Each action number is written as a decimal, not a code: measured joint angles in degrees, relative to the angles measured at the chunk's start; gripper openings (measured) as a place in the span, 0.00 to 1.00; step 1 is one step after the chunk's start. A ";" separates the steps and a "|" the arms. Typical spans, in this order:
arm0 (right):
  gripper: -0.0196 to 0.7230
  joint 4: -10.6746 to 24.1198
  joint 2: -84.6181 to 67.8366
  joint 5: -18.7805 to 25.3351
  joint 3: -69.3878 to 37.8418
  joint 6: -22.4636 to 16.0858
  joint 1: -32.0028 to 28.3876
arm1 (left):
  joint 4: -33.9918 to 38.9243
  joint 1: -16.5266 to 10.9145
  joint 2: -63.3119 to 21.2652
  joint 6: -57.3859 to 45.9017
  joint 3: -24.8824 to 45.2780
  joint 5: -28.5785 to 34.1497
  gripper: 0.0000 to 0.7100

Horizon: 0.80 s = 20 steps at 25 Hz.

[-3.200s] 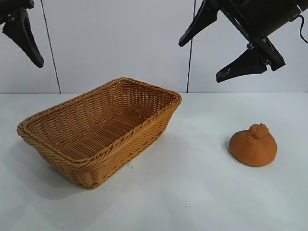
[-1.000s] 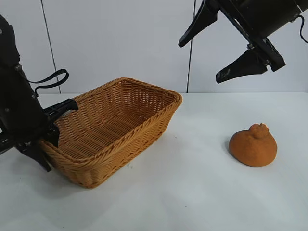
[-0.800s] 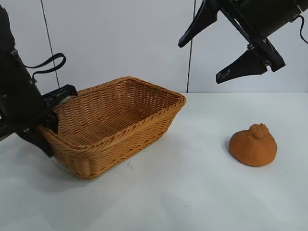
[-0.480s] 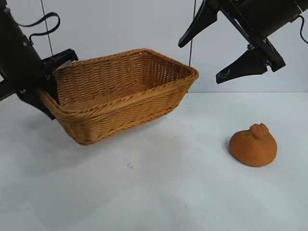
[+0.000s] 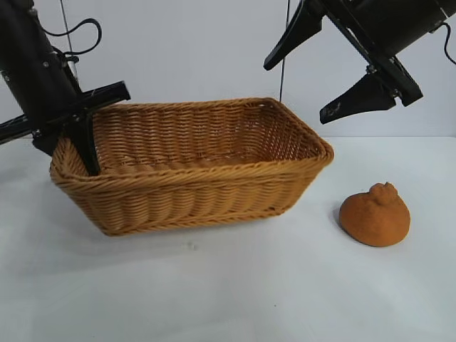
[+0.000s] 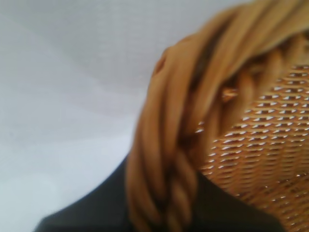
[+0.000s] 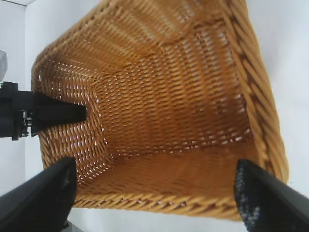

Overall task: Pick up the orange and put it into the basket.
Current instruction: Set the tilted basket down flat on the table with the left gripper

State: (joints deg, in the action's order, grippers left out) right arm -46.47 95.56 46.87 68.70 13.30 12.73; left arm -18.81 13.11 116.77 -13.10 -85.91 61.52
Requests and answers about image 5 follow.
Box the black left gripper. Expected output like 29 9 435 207
0 0 131 177

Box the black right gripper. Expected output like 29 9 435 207
263 0 456 125

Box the tan woven wicker basket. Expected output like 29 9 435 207
49 96 335 237

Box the bumpy orange fruit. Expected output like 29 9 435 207
338 181 412 247

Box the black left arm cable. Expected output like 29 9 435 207
45 19 105 67

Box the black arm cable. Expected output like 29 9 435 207
45 19 105 67
432 21 456 67

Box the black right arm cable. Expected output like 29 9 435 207
432 21 456 67

